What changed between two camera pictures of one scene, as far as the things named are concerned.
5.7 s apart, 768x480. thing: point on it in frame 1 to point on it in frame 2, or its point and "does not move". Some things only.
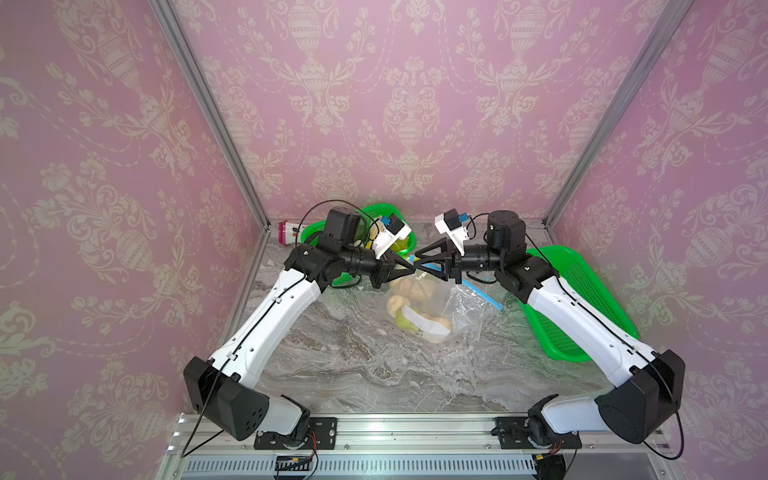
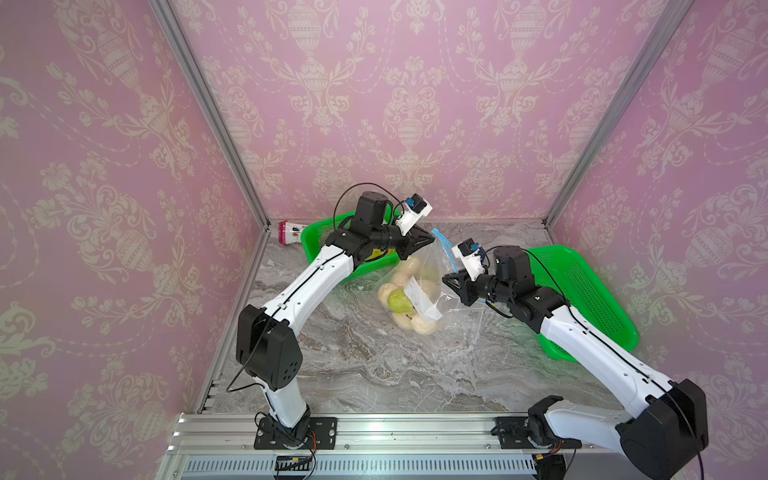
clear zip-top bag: [432, 309] does not move
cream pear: [395, 302] to [384, 292]
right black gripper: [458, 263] to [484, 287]
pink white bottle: [289, 233] does not move
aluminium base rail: [195, 448] does not move
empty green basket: [574, 269] does not move
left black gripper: [385, 271] to [408, 245]
